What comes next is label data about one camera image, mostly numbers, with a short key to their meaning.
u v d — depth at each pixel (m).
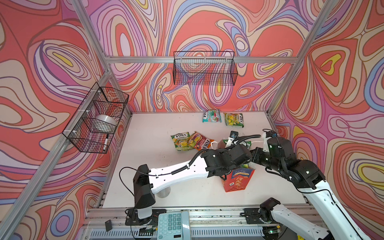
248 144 0.70
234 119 1.11
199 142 0.98
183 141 0.99
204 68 0.96
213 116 1.14
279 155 0.47
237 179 0.71
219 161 0.48
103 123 0.70
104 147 0.70
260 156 0.58
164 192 0.77
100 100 0.74
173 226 0.69
